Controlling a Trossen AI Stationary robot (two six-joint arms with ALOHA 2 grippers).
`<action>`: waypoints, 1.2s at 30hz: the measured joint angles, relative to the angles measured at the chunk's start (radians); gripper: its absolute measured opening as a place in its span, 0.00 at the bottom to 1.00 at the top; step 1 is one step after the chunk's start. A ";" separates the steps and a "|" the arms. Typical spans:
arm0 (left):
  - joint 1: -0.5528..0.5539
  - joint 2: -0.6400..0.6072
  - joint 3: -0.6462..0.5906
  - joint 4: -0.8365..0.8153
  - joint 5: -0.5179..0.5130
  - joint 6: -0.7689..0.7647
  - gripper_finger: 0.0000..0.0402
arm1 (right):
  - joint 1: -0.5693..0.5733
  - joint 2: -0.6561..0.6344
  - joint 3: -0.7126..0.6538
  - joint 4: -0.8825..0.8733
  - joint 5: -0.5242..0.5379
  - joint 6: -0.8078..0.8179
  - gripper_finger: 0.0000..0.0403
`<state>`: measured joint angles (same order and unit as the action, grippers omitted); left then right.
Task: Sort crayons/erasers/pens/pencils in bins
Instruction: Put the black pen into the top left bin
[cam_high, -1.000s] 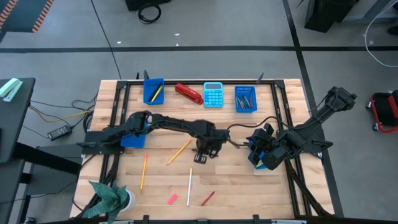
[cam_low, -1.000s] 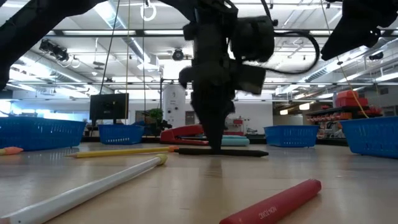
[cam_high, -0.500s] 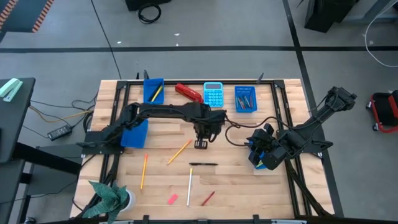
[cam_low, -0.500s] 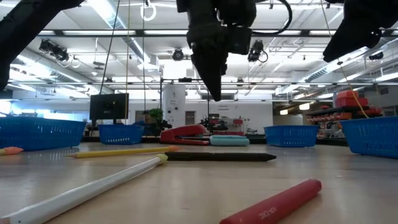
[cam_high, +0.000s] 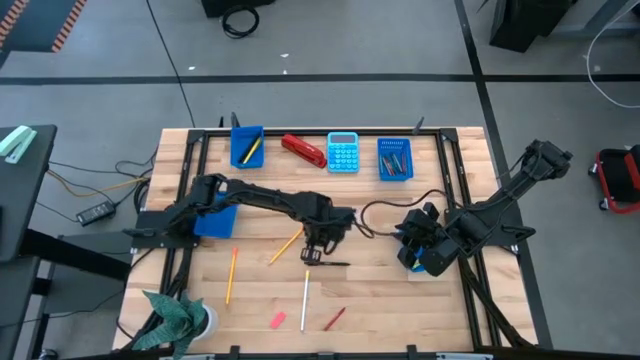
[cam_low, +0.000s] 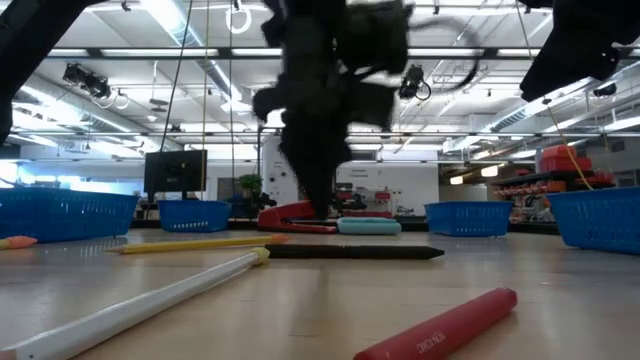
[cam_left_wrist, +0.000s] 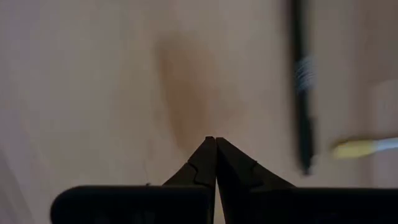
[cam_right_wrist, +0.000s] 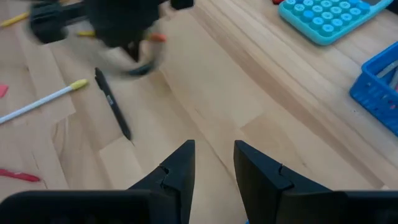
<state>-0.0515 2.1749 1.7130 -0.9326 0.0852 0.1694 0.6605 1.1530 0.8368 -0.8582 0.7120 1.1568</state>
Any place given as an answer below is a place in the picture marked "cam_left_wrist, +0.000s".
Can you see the black pen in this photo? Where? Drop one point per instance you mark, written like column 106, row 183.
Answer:
column 303, row 124

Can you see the white pencil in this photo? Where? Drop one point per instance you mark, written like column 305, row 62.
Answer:
column 354, row 149

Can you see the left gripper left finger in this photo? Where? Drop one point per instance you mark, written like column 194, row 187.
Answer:
column 203, row 168

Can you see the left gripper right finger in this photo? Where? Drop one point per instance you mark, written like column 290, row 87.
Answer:
column 236, row 171

